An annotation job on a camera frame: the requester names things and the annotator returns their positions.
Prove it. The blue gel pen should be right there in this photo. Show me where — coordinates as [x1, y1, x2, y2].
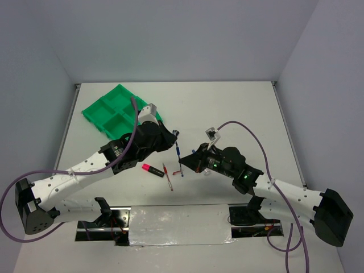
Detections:
[172, 130, 184, 177]

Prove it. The black mounting rail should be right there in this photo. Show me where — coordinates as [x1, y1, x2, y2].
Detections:
[75, 204, 283, 246]

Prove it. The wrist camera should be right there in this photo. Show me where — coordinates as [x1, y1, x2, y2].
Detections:
[205, 127, 221, 150]
[138, 104, 158, 124]

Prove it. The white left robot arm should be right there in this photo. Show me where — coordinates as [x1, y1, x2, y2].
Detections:
[15, 121, 177, 235]

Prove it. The pink highlighter marker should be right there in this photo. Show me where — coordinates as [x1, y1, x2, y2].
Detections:
[142, 164, 165, 177]

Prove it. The green compartment tray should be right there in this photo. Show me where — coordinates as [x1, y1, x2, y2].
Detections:
[82, 84, 147, 140]

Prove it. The silver tape sheet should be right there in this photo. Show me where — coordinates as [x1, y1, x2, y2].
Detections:
[129, 204, 234, 246]

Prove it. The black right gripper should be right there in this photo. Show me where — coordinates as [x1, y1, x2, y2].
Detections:
[179, 142, 235, 178]

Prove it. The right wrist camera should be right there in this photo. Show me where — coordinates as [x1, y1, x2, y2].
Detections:
[205, 127, 221, 150]

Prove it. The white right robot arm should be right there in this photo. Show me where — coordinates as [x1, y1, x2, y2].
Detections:
[179, 143, 353, 247]

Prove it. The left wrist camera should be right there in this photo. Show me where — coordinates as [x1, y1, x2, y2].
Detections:
[138, 104, 158, 124]

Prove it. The red gel pen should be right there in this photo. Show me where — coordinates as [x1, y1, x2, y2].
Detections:
[162, 163, 173, 191]

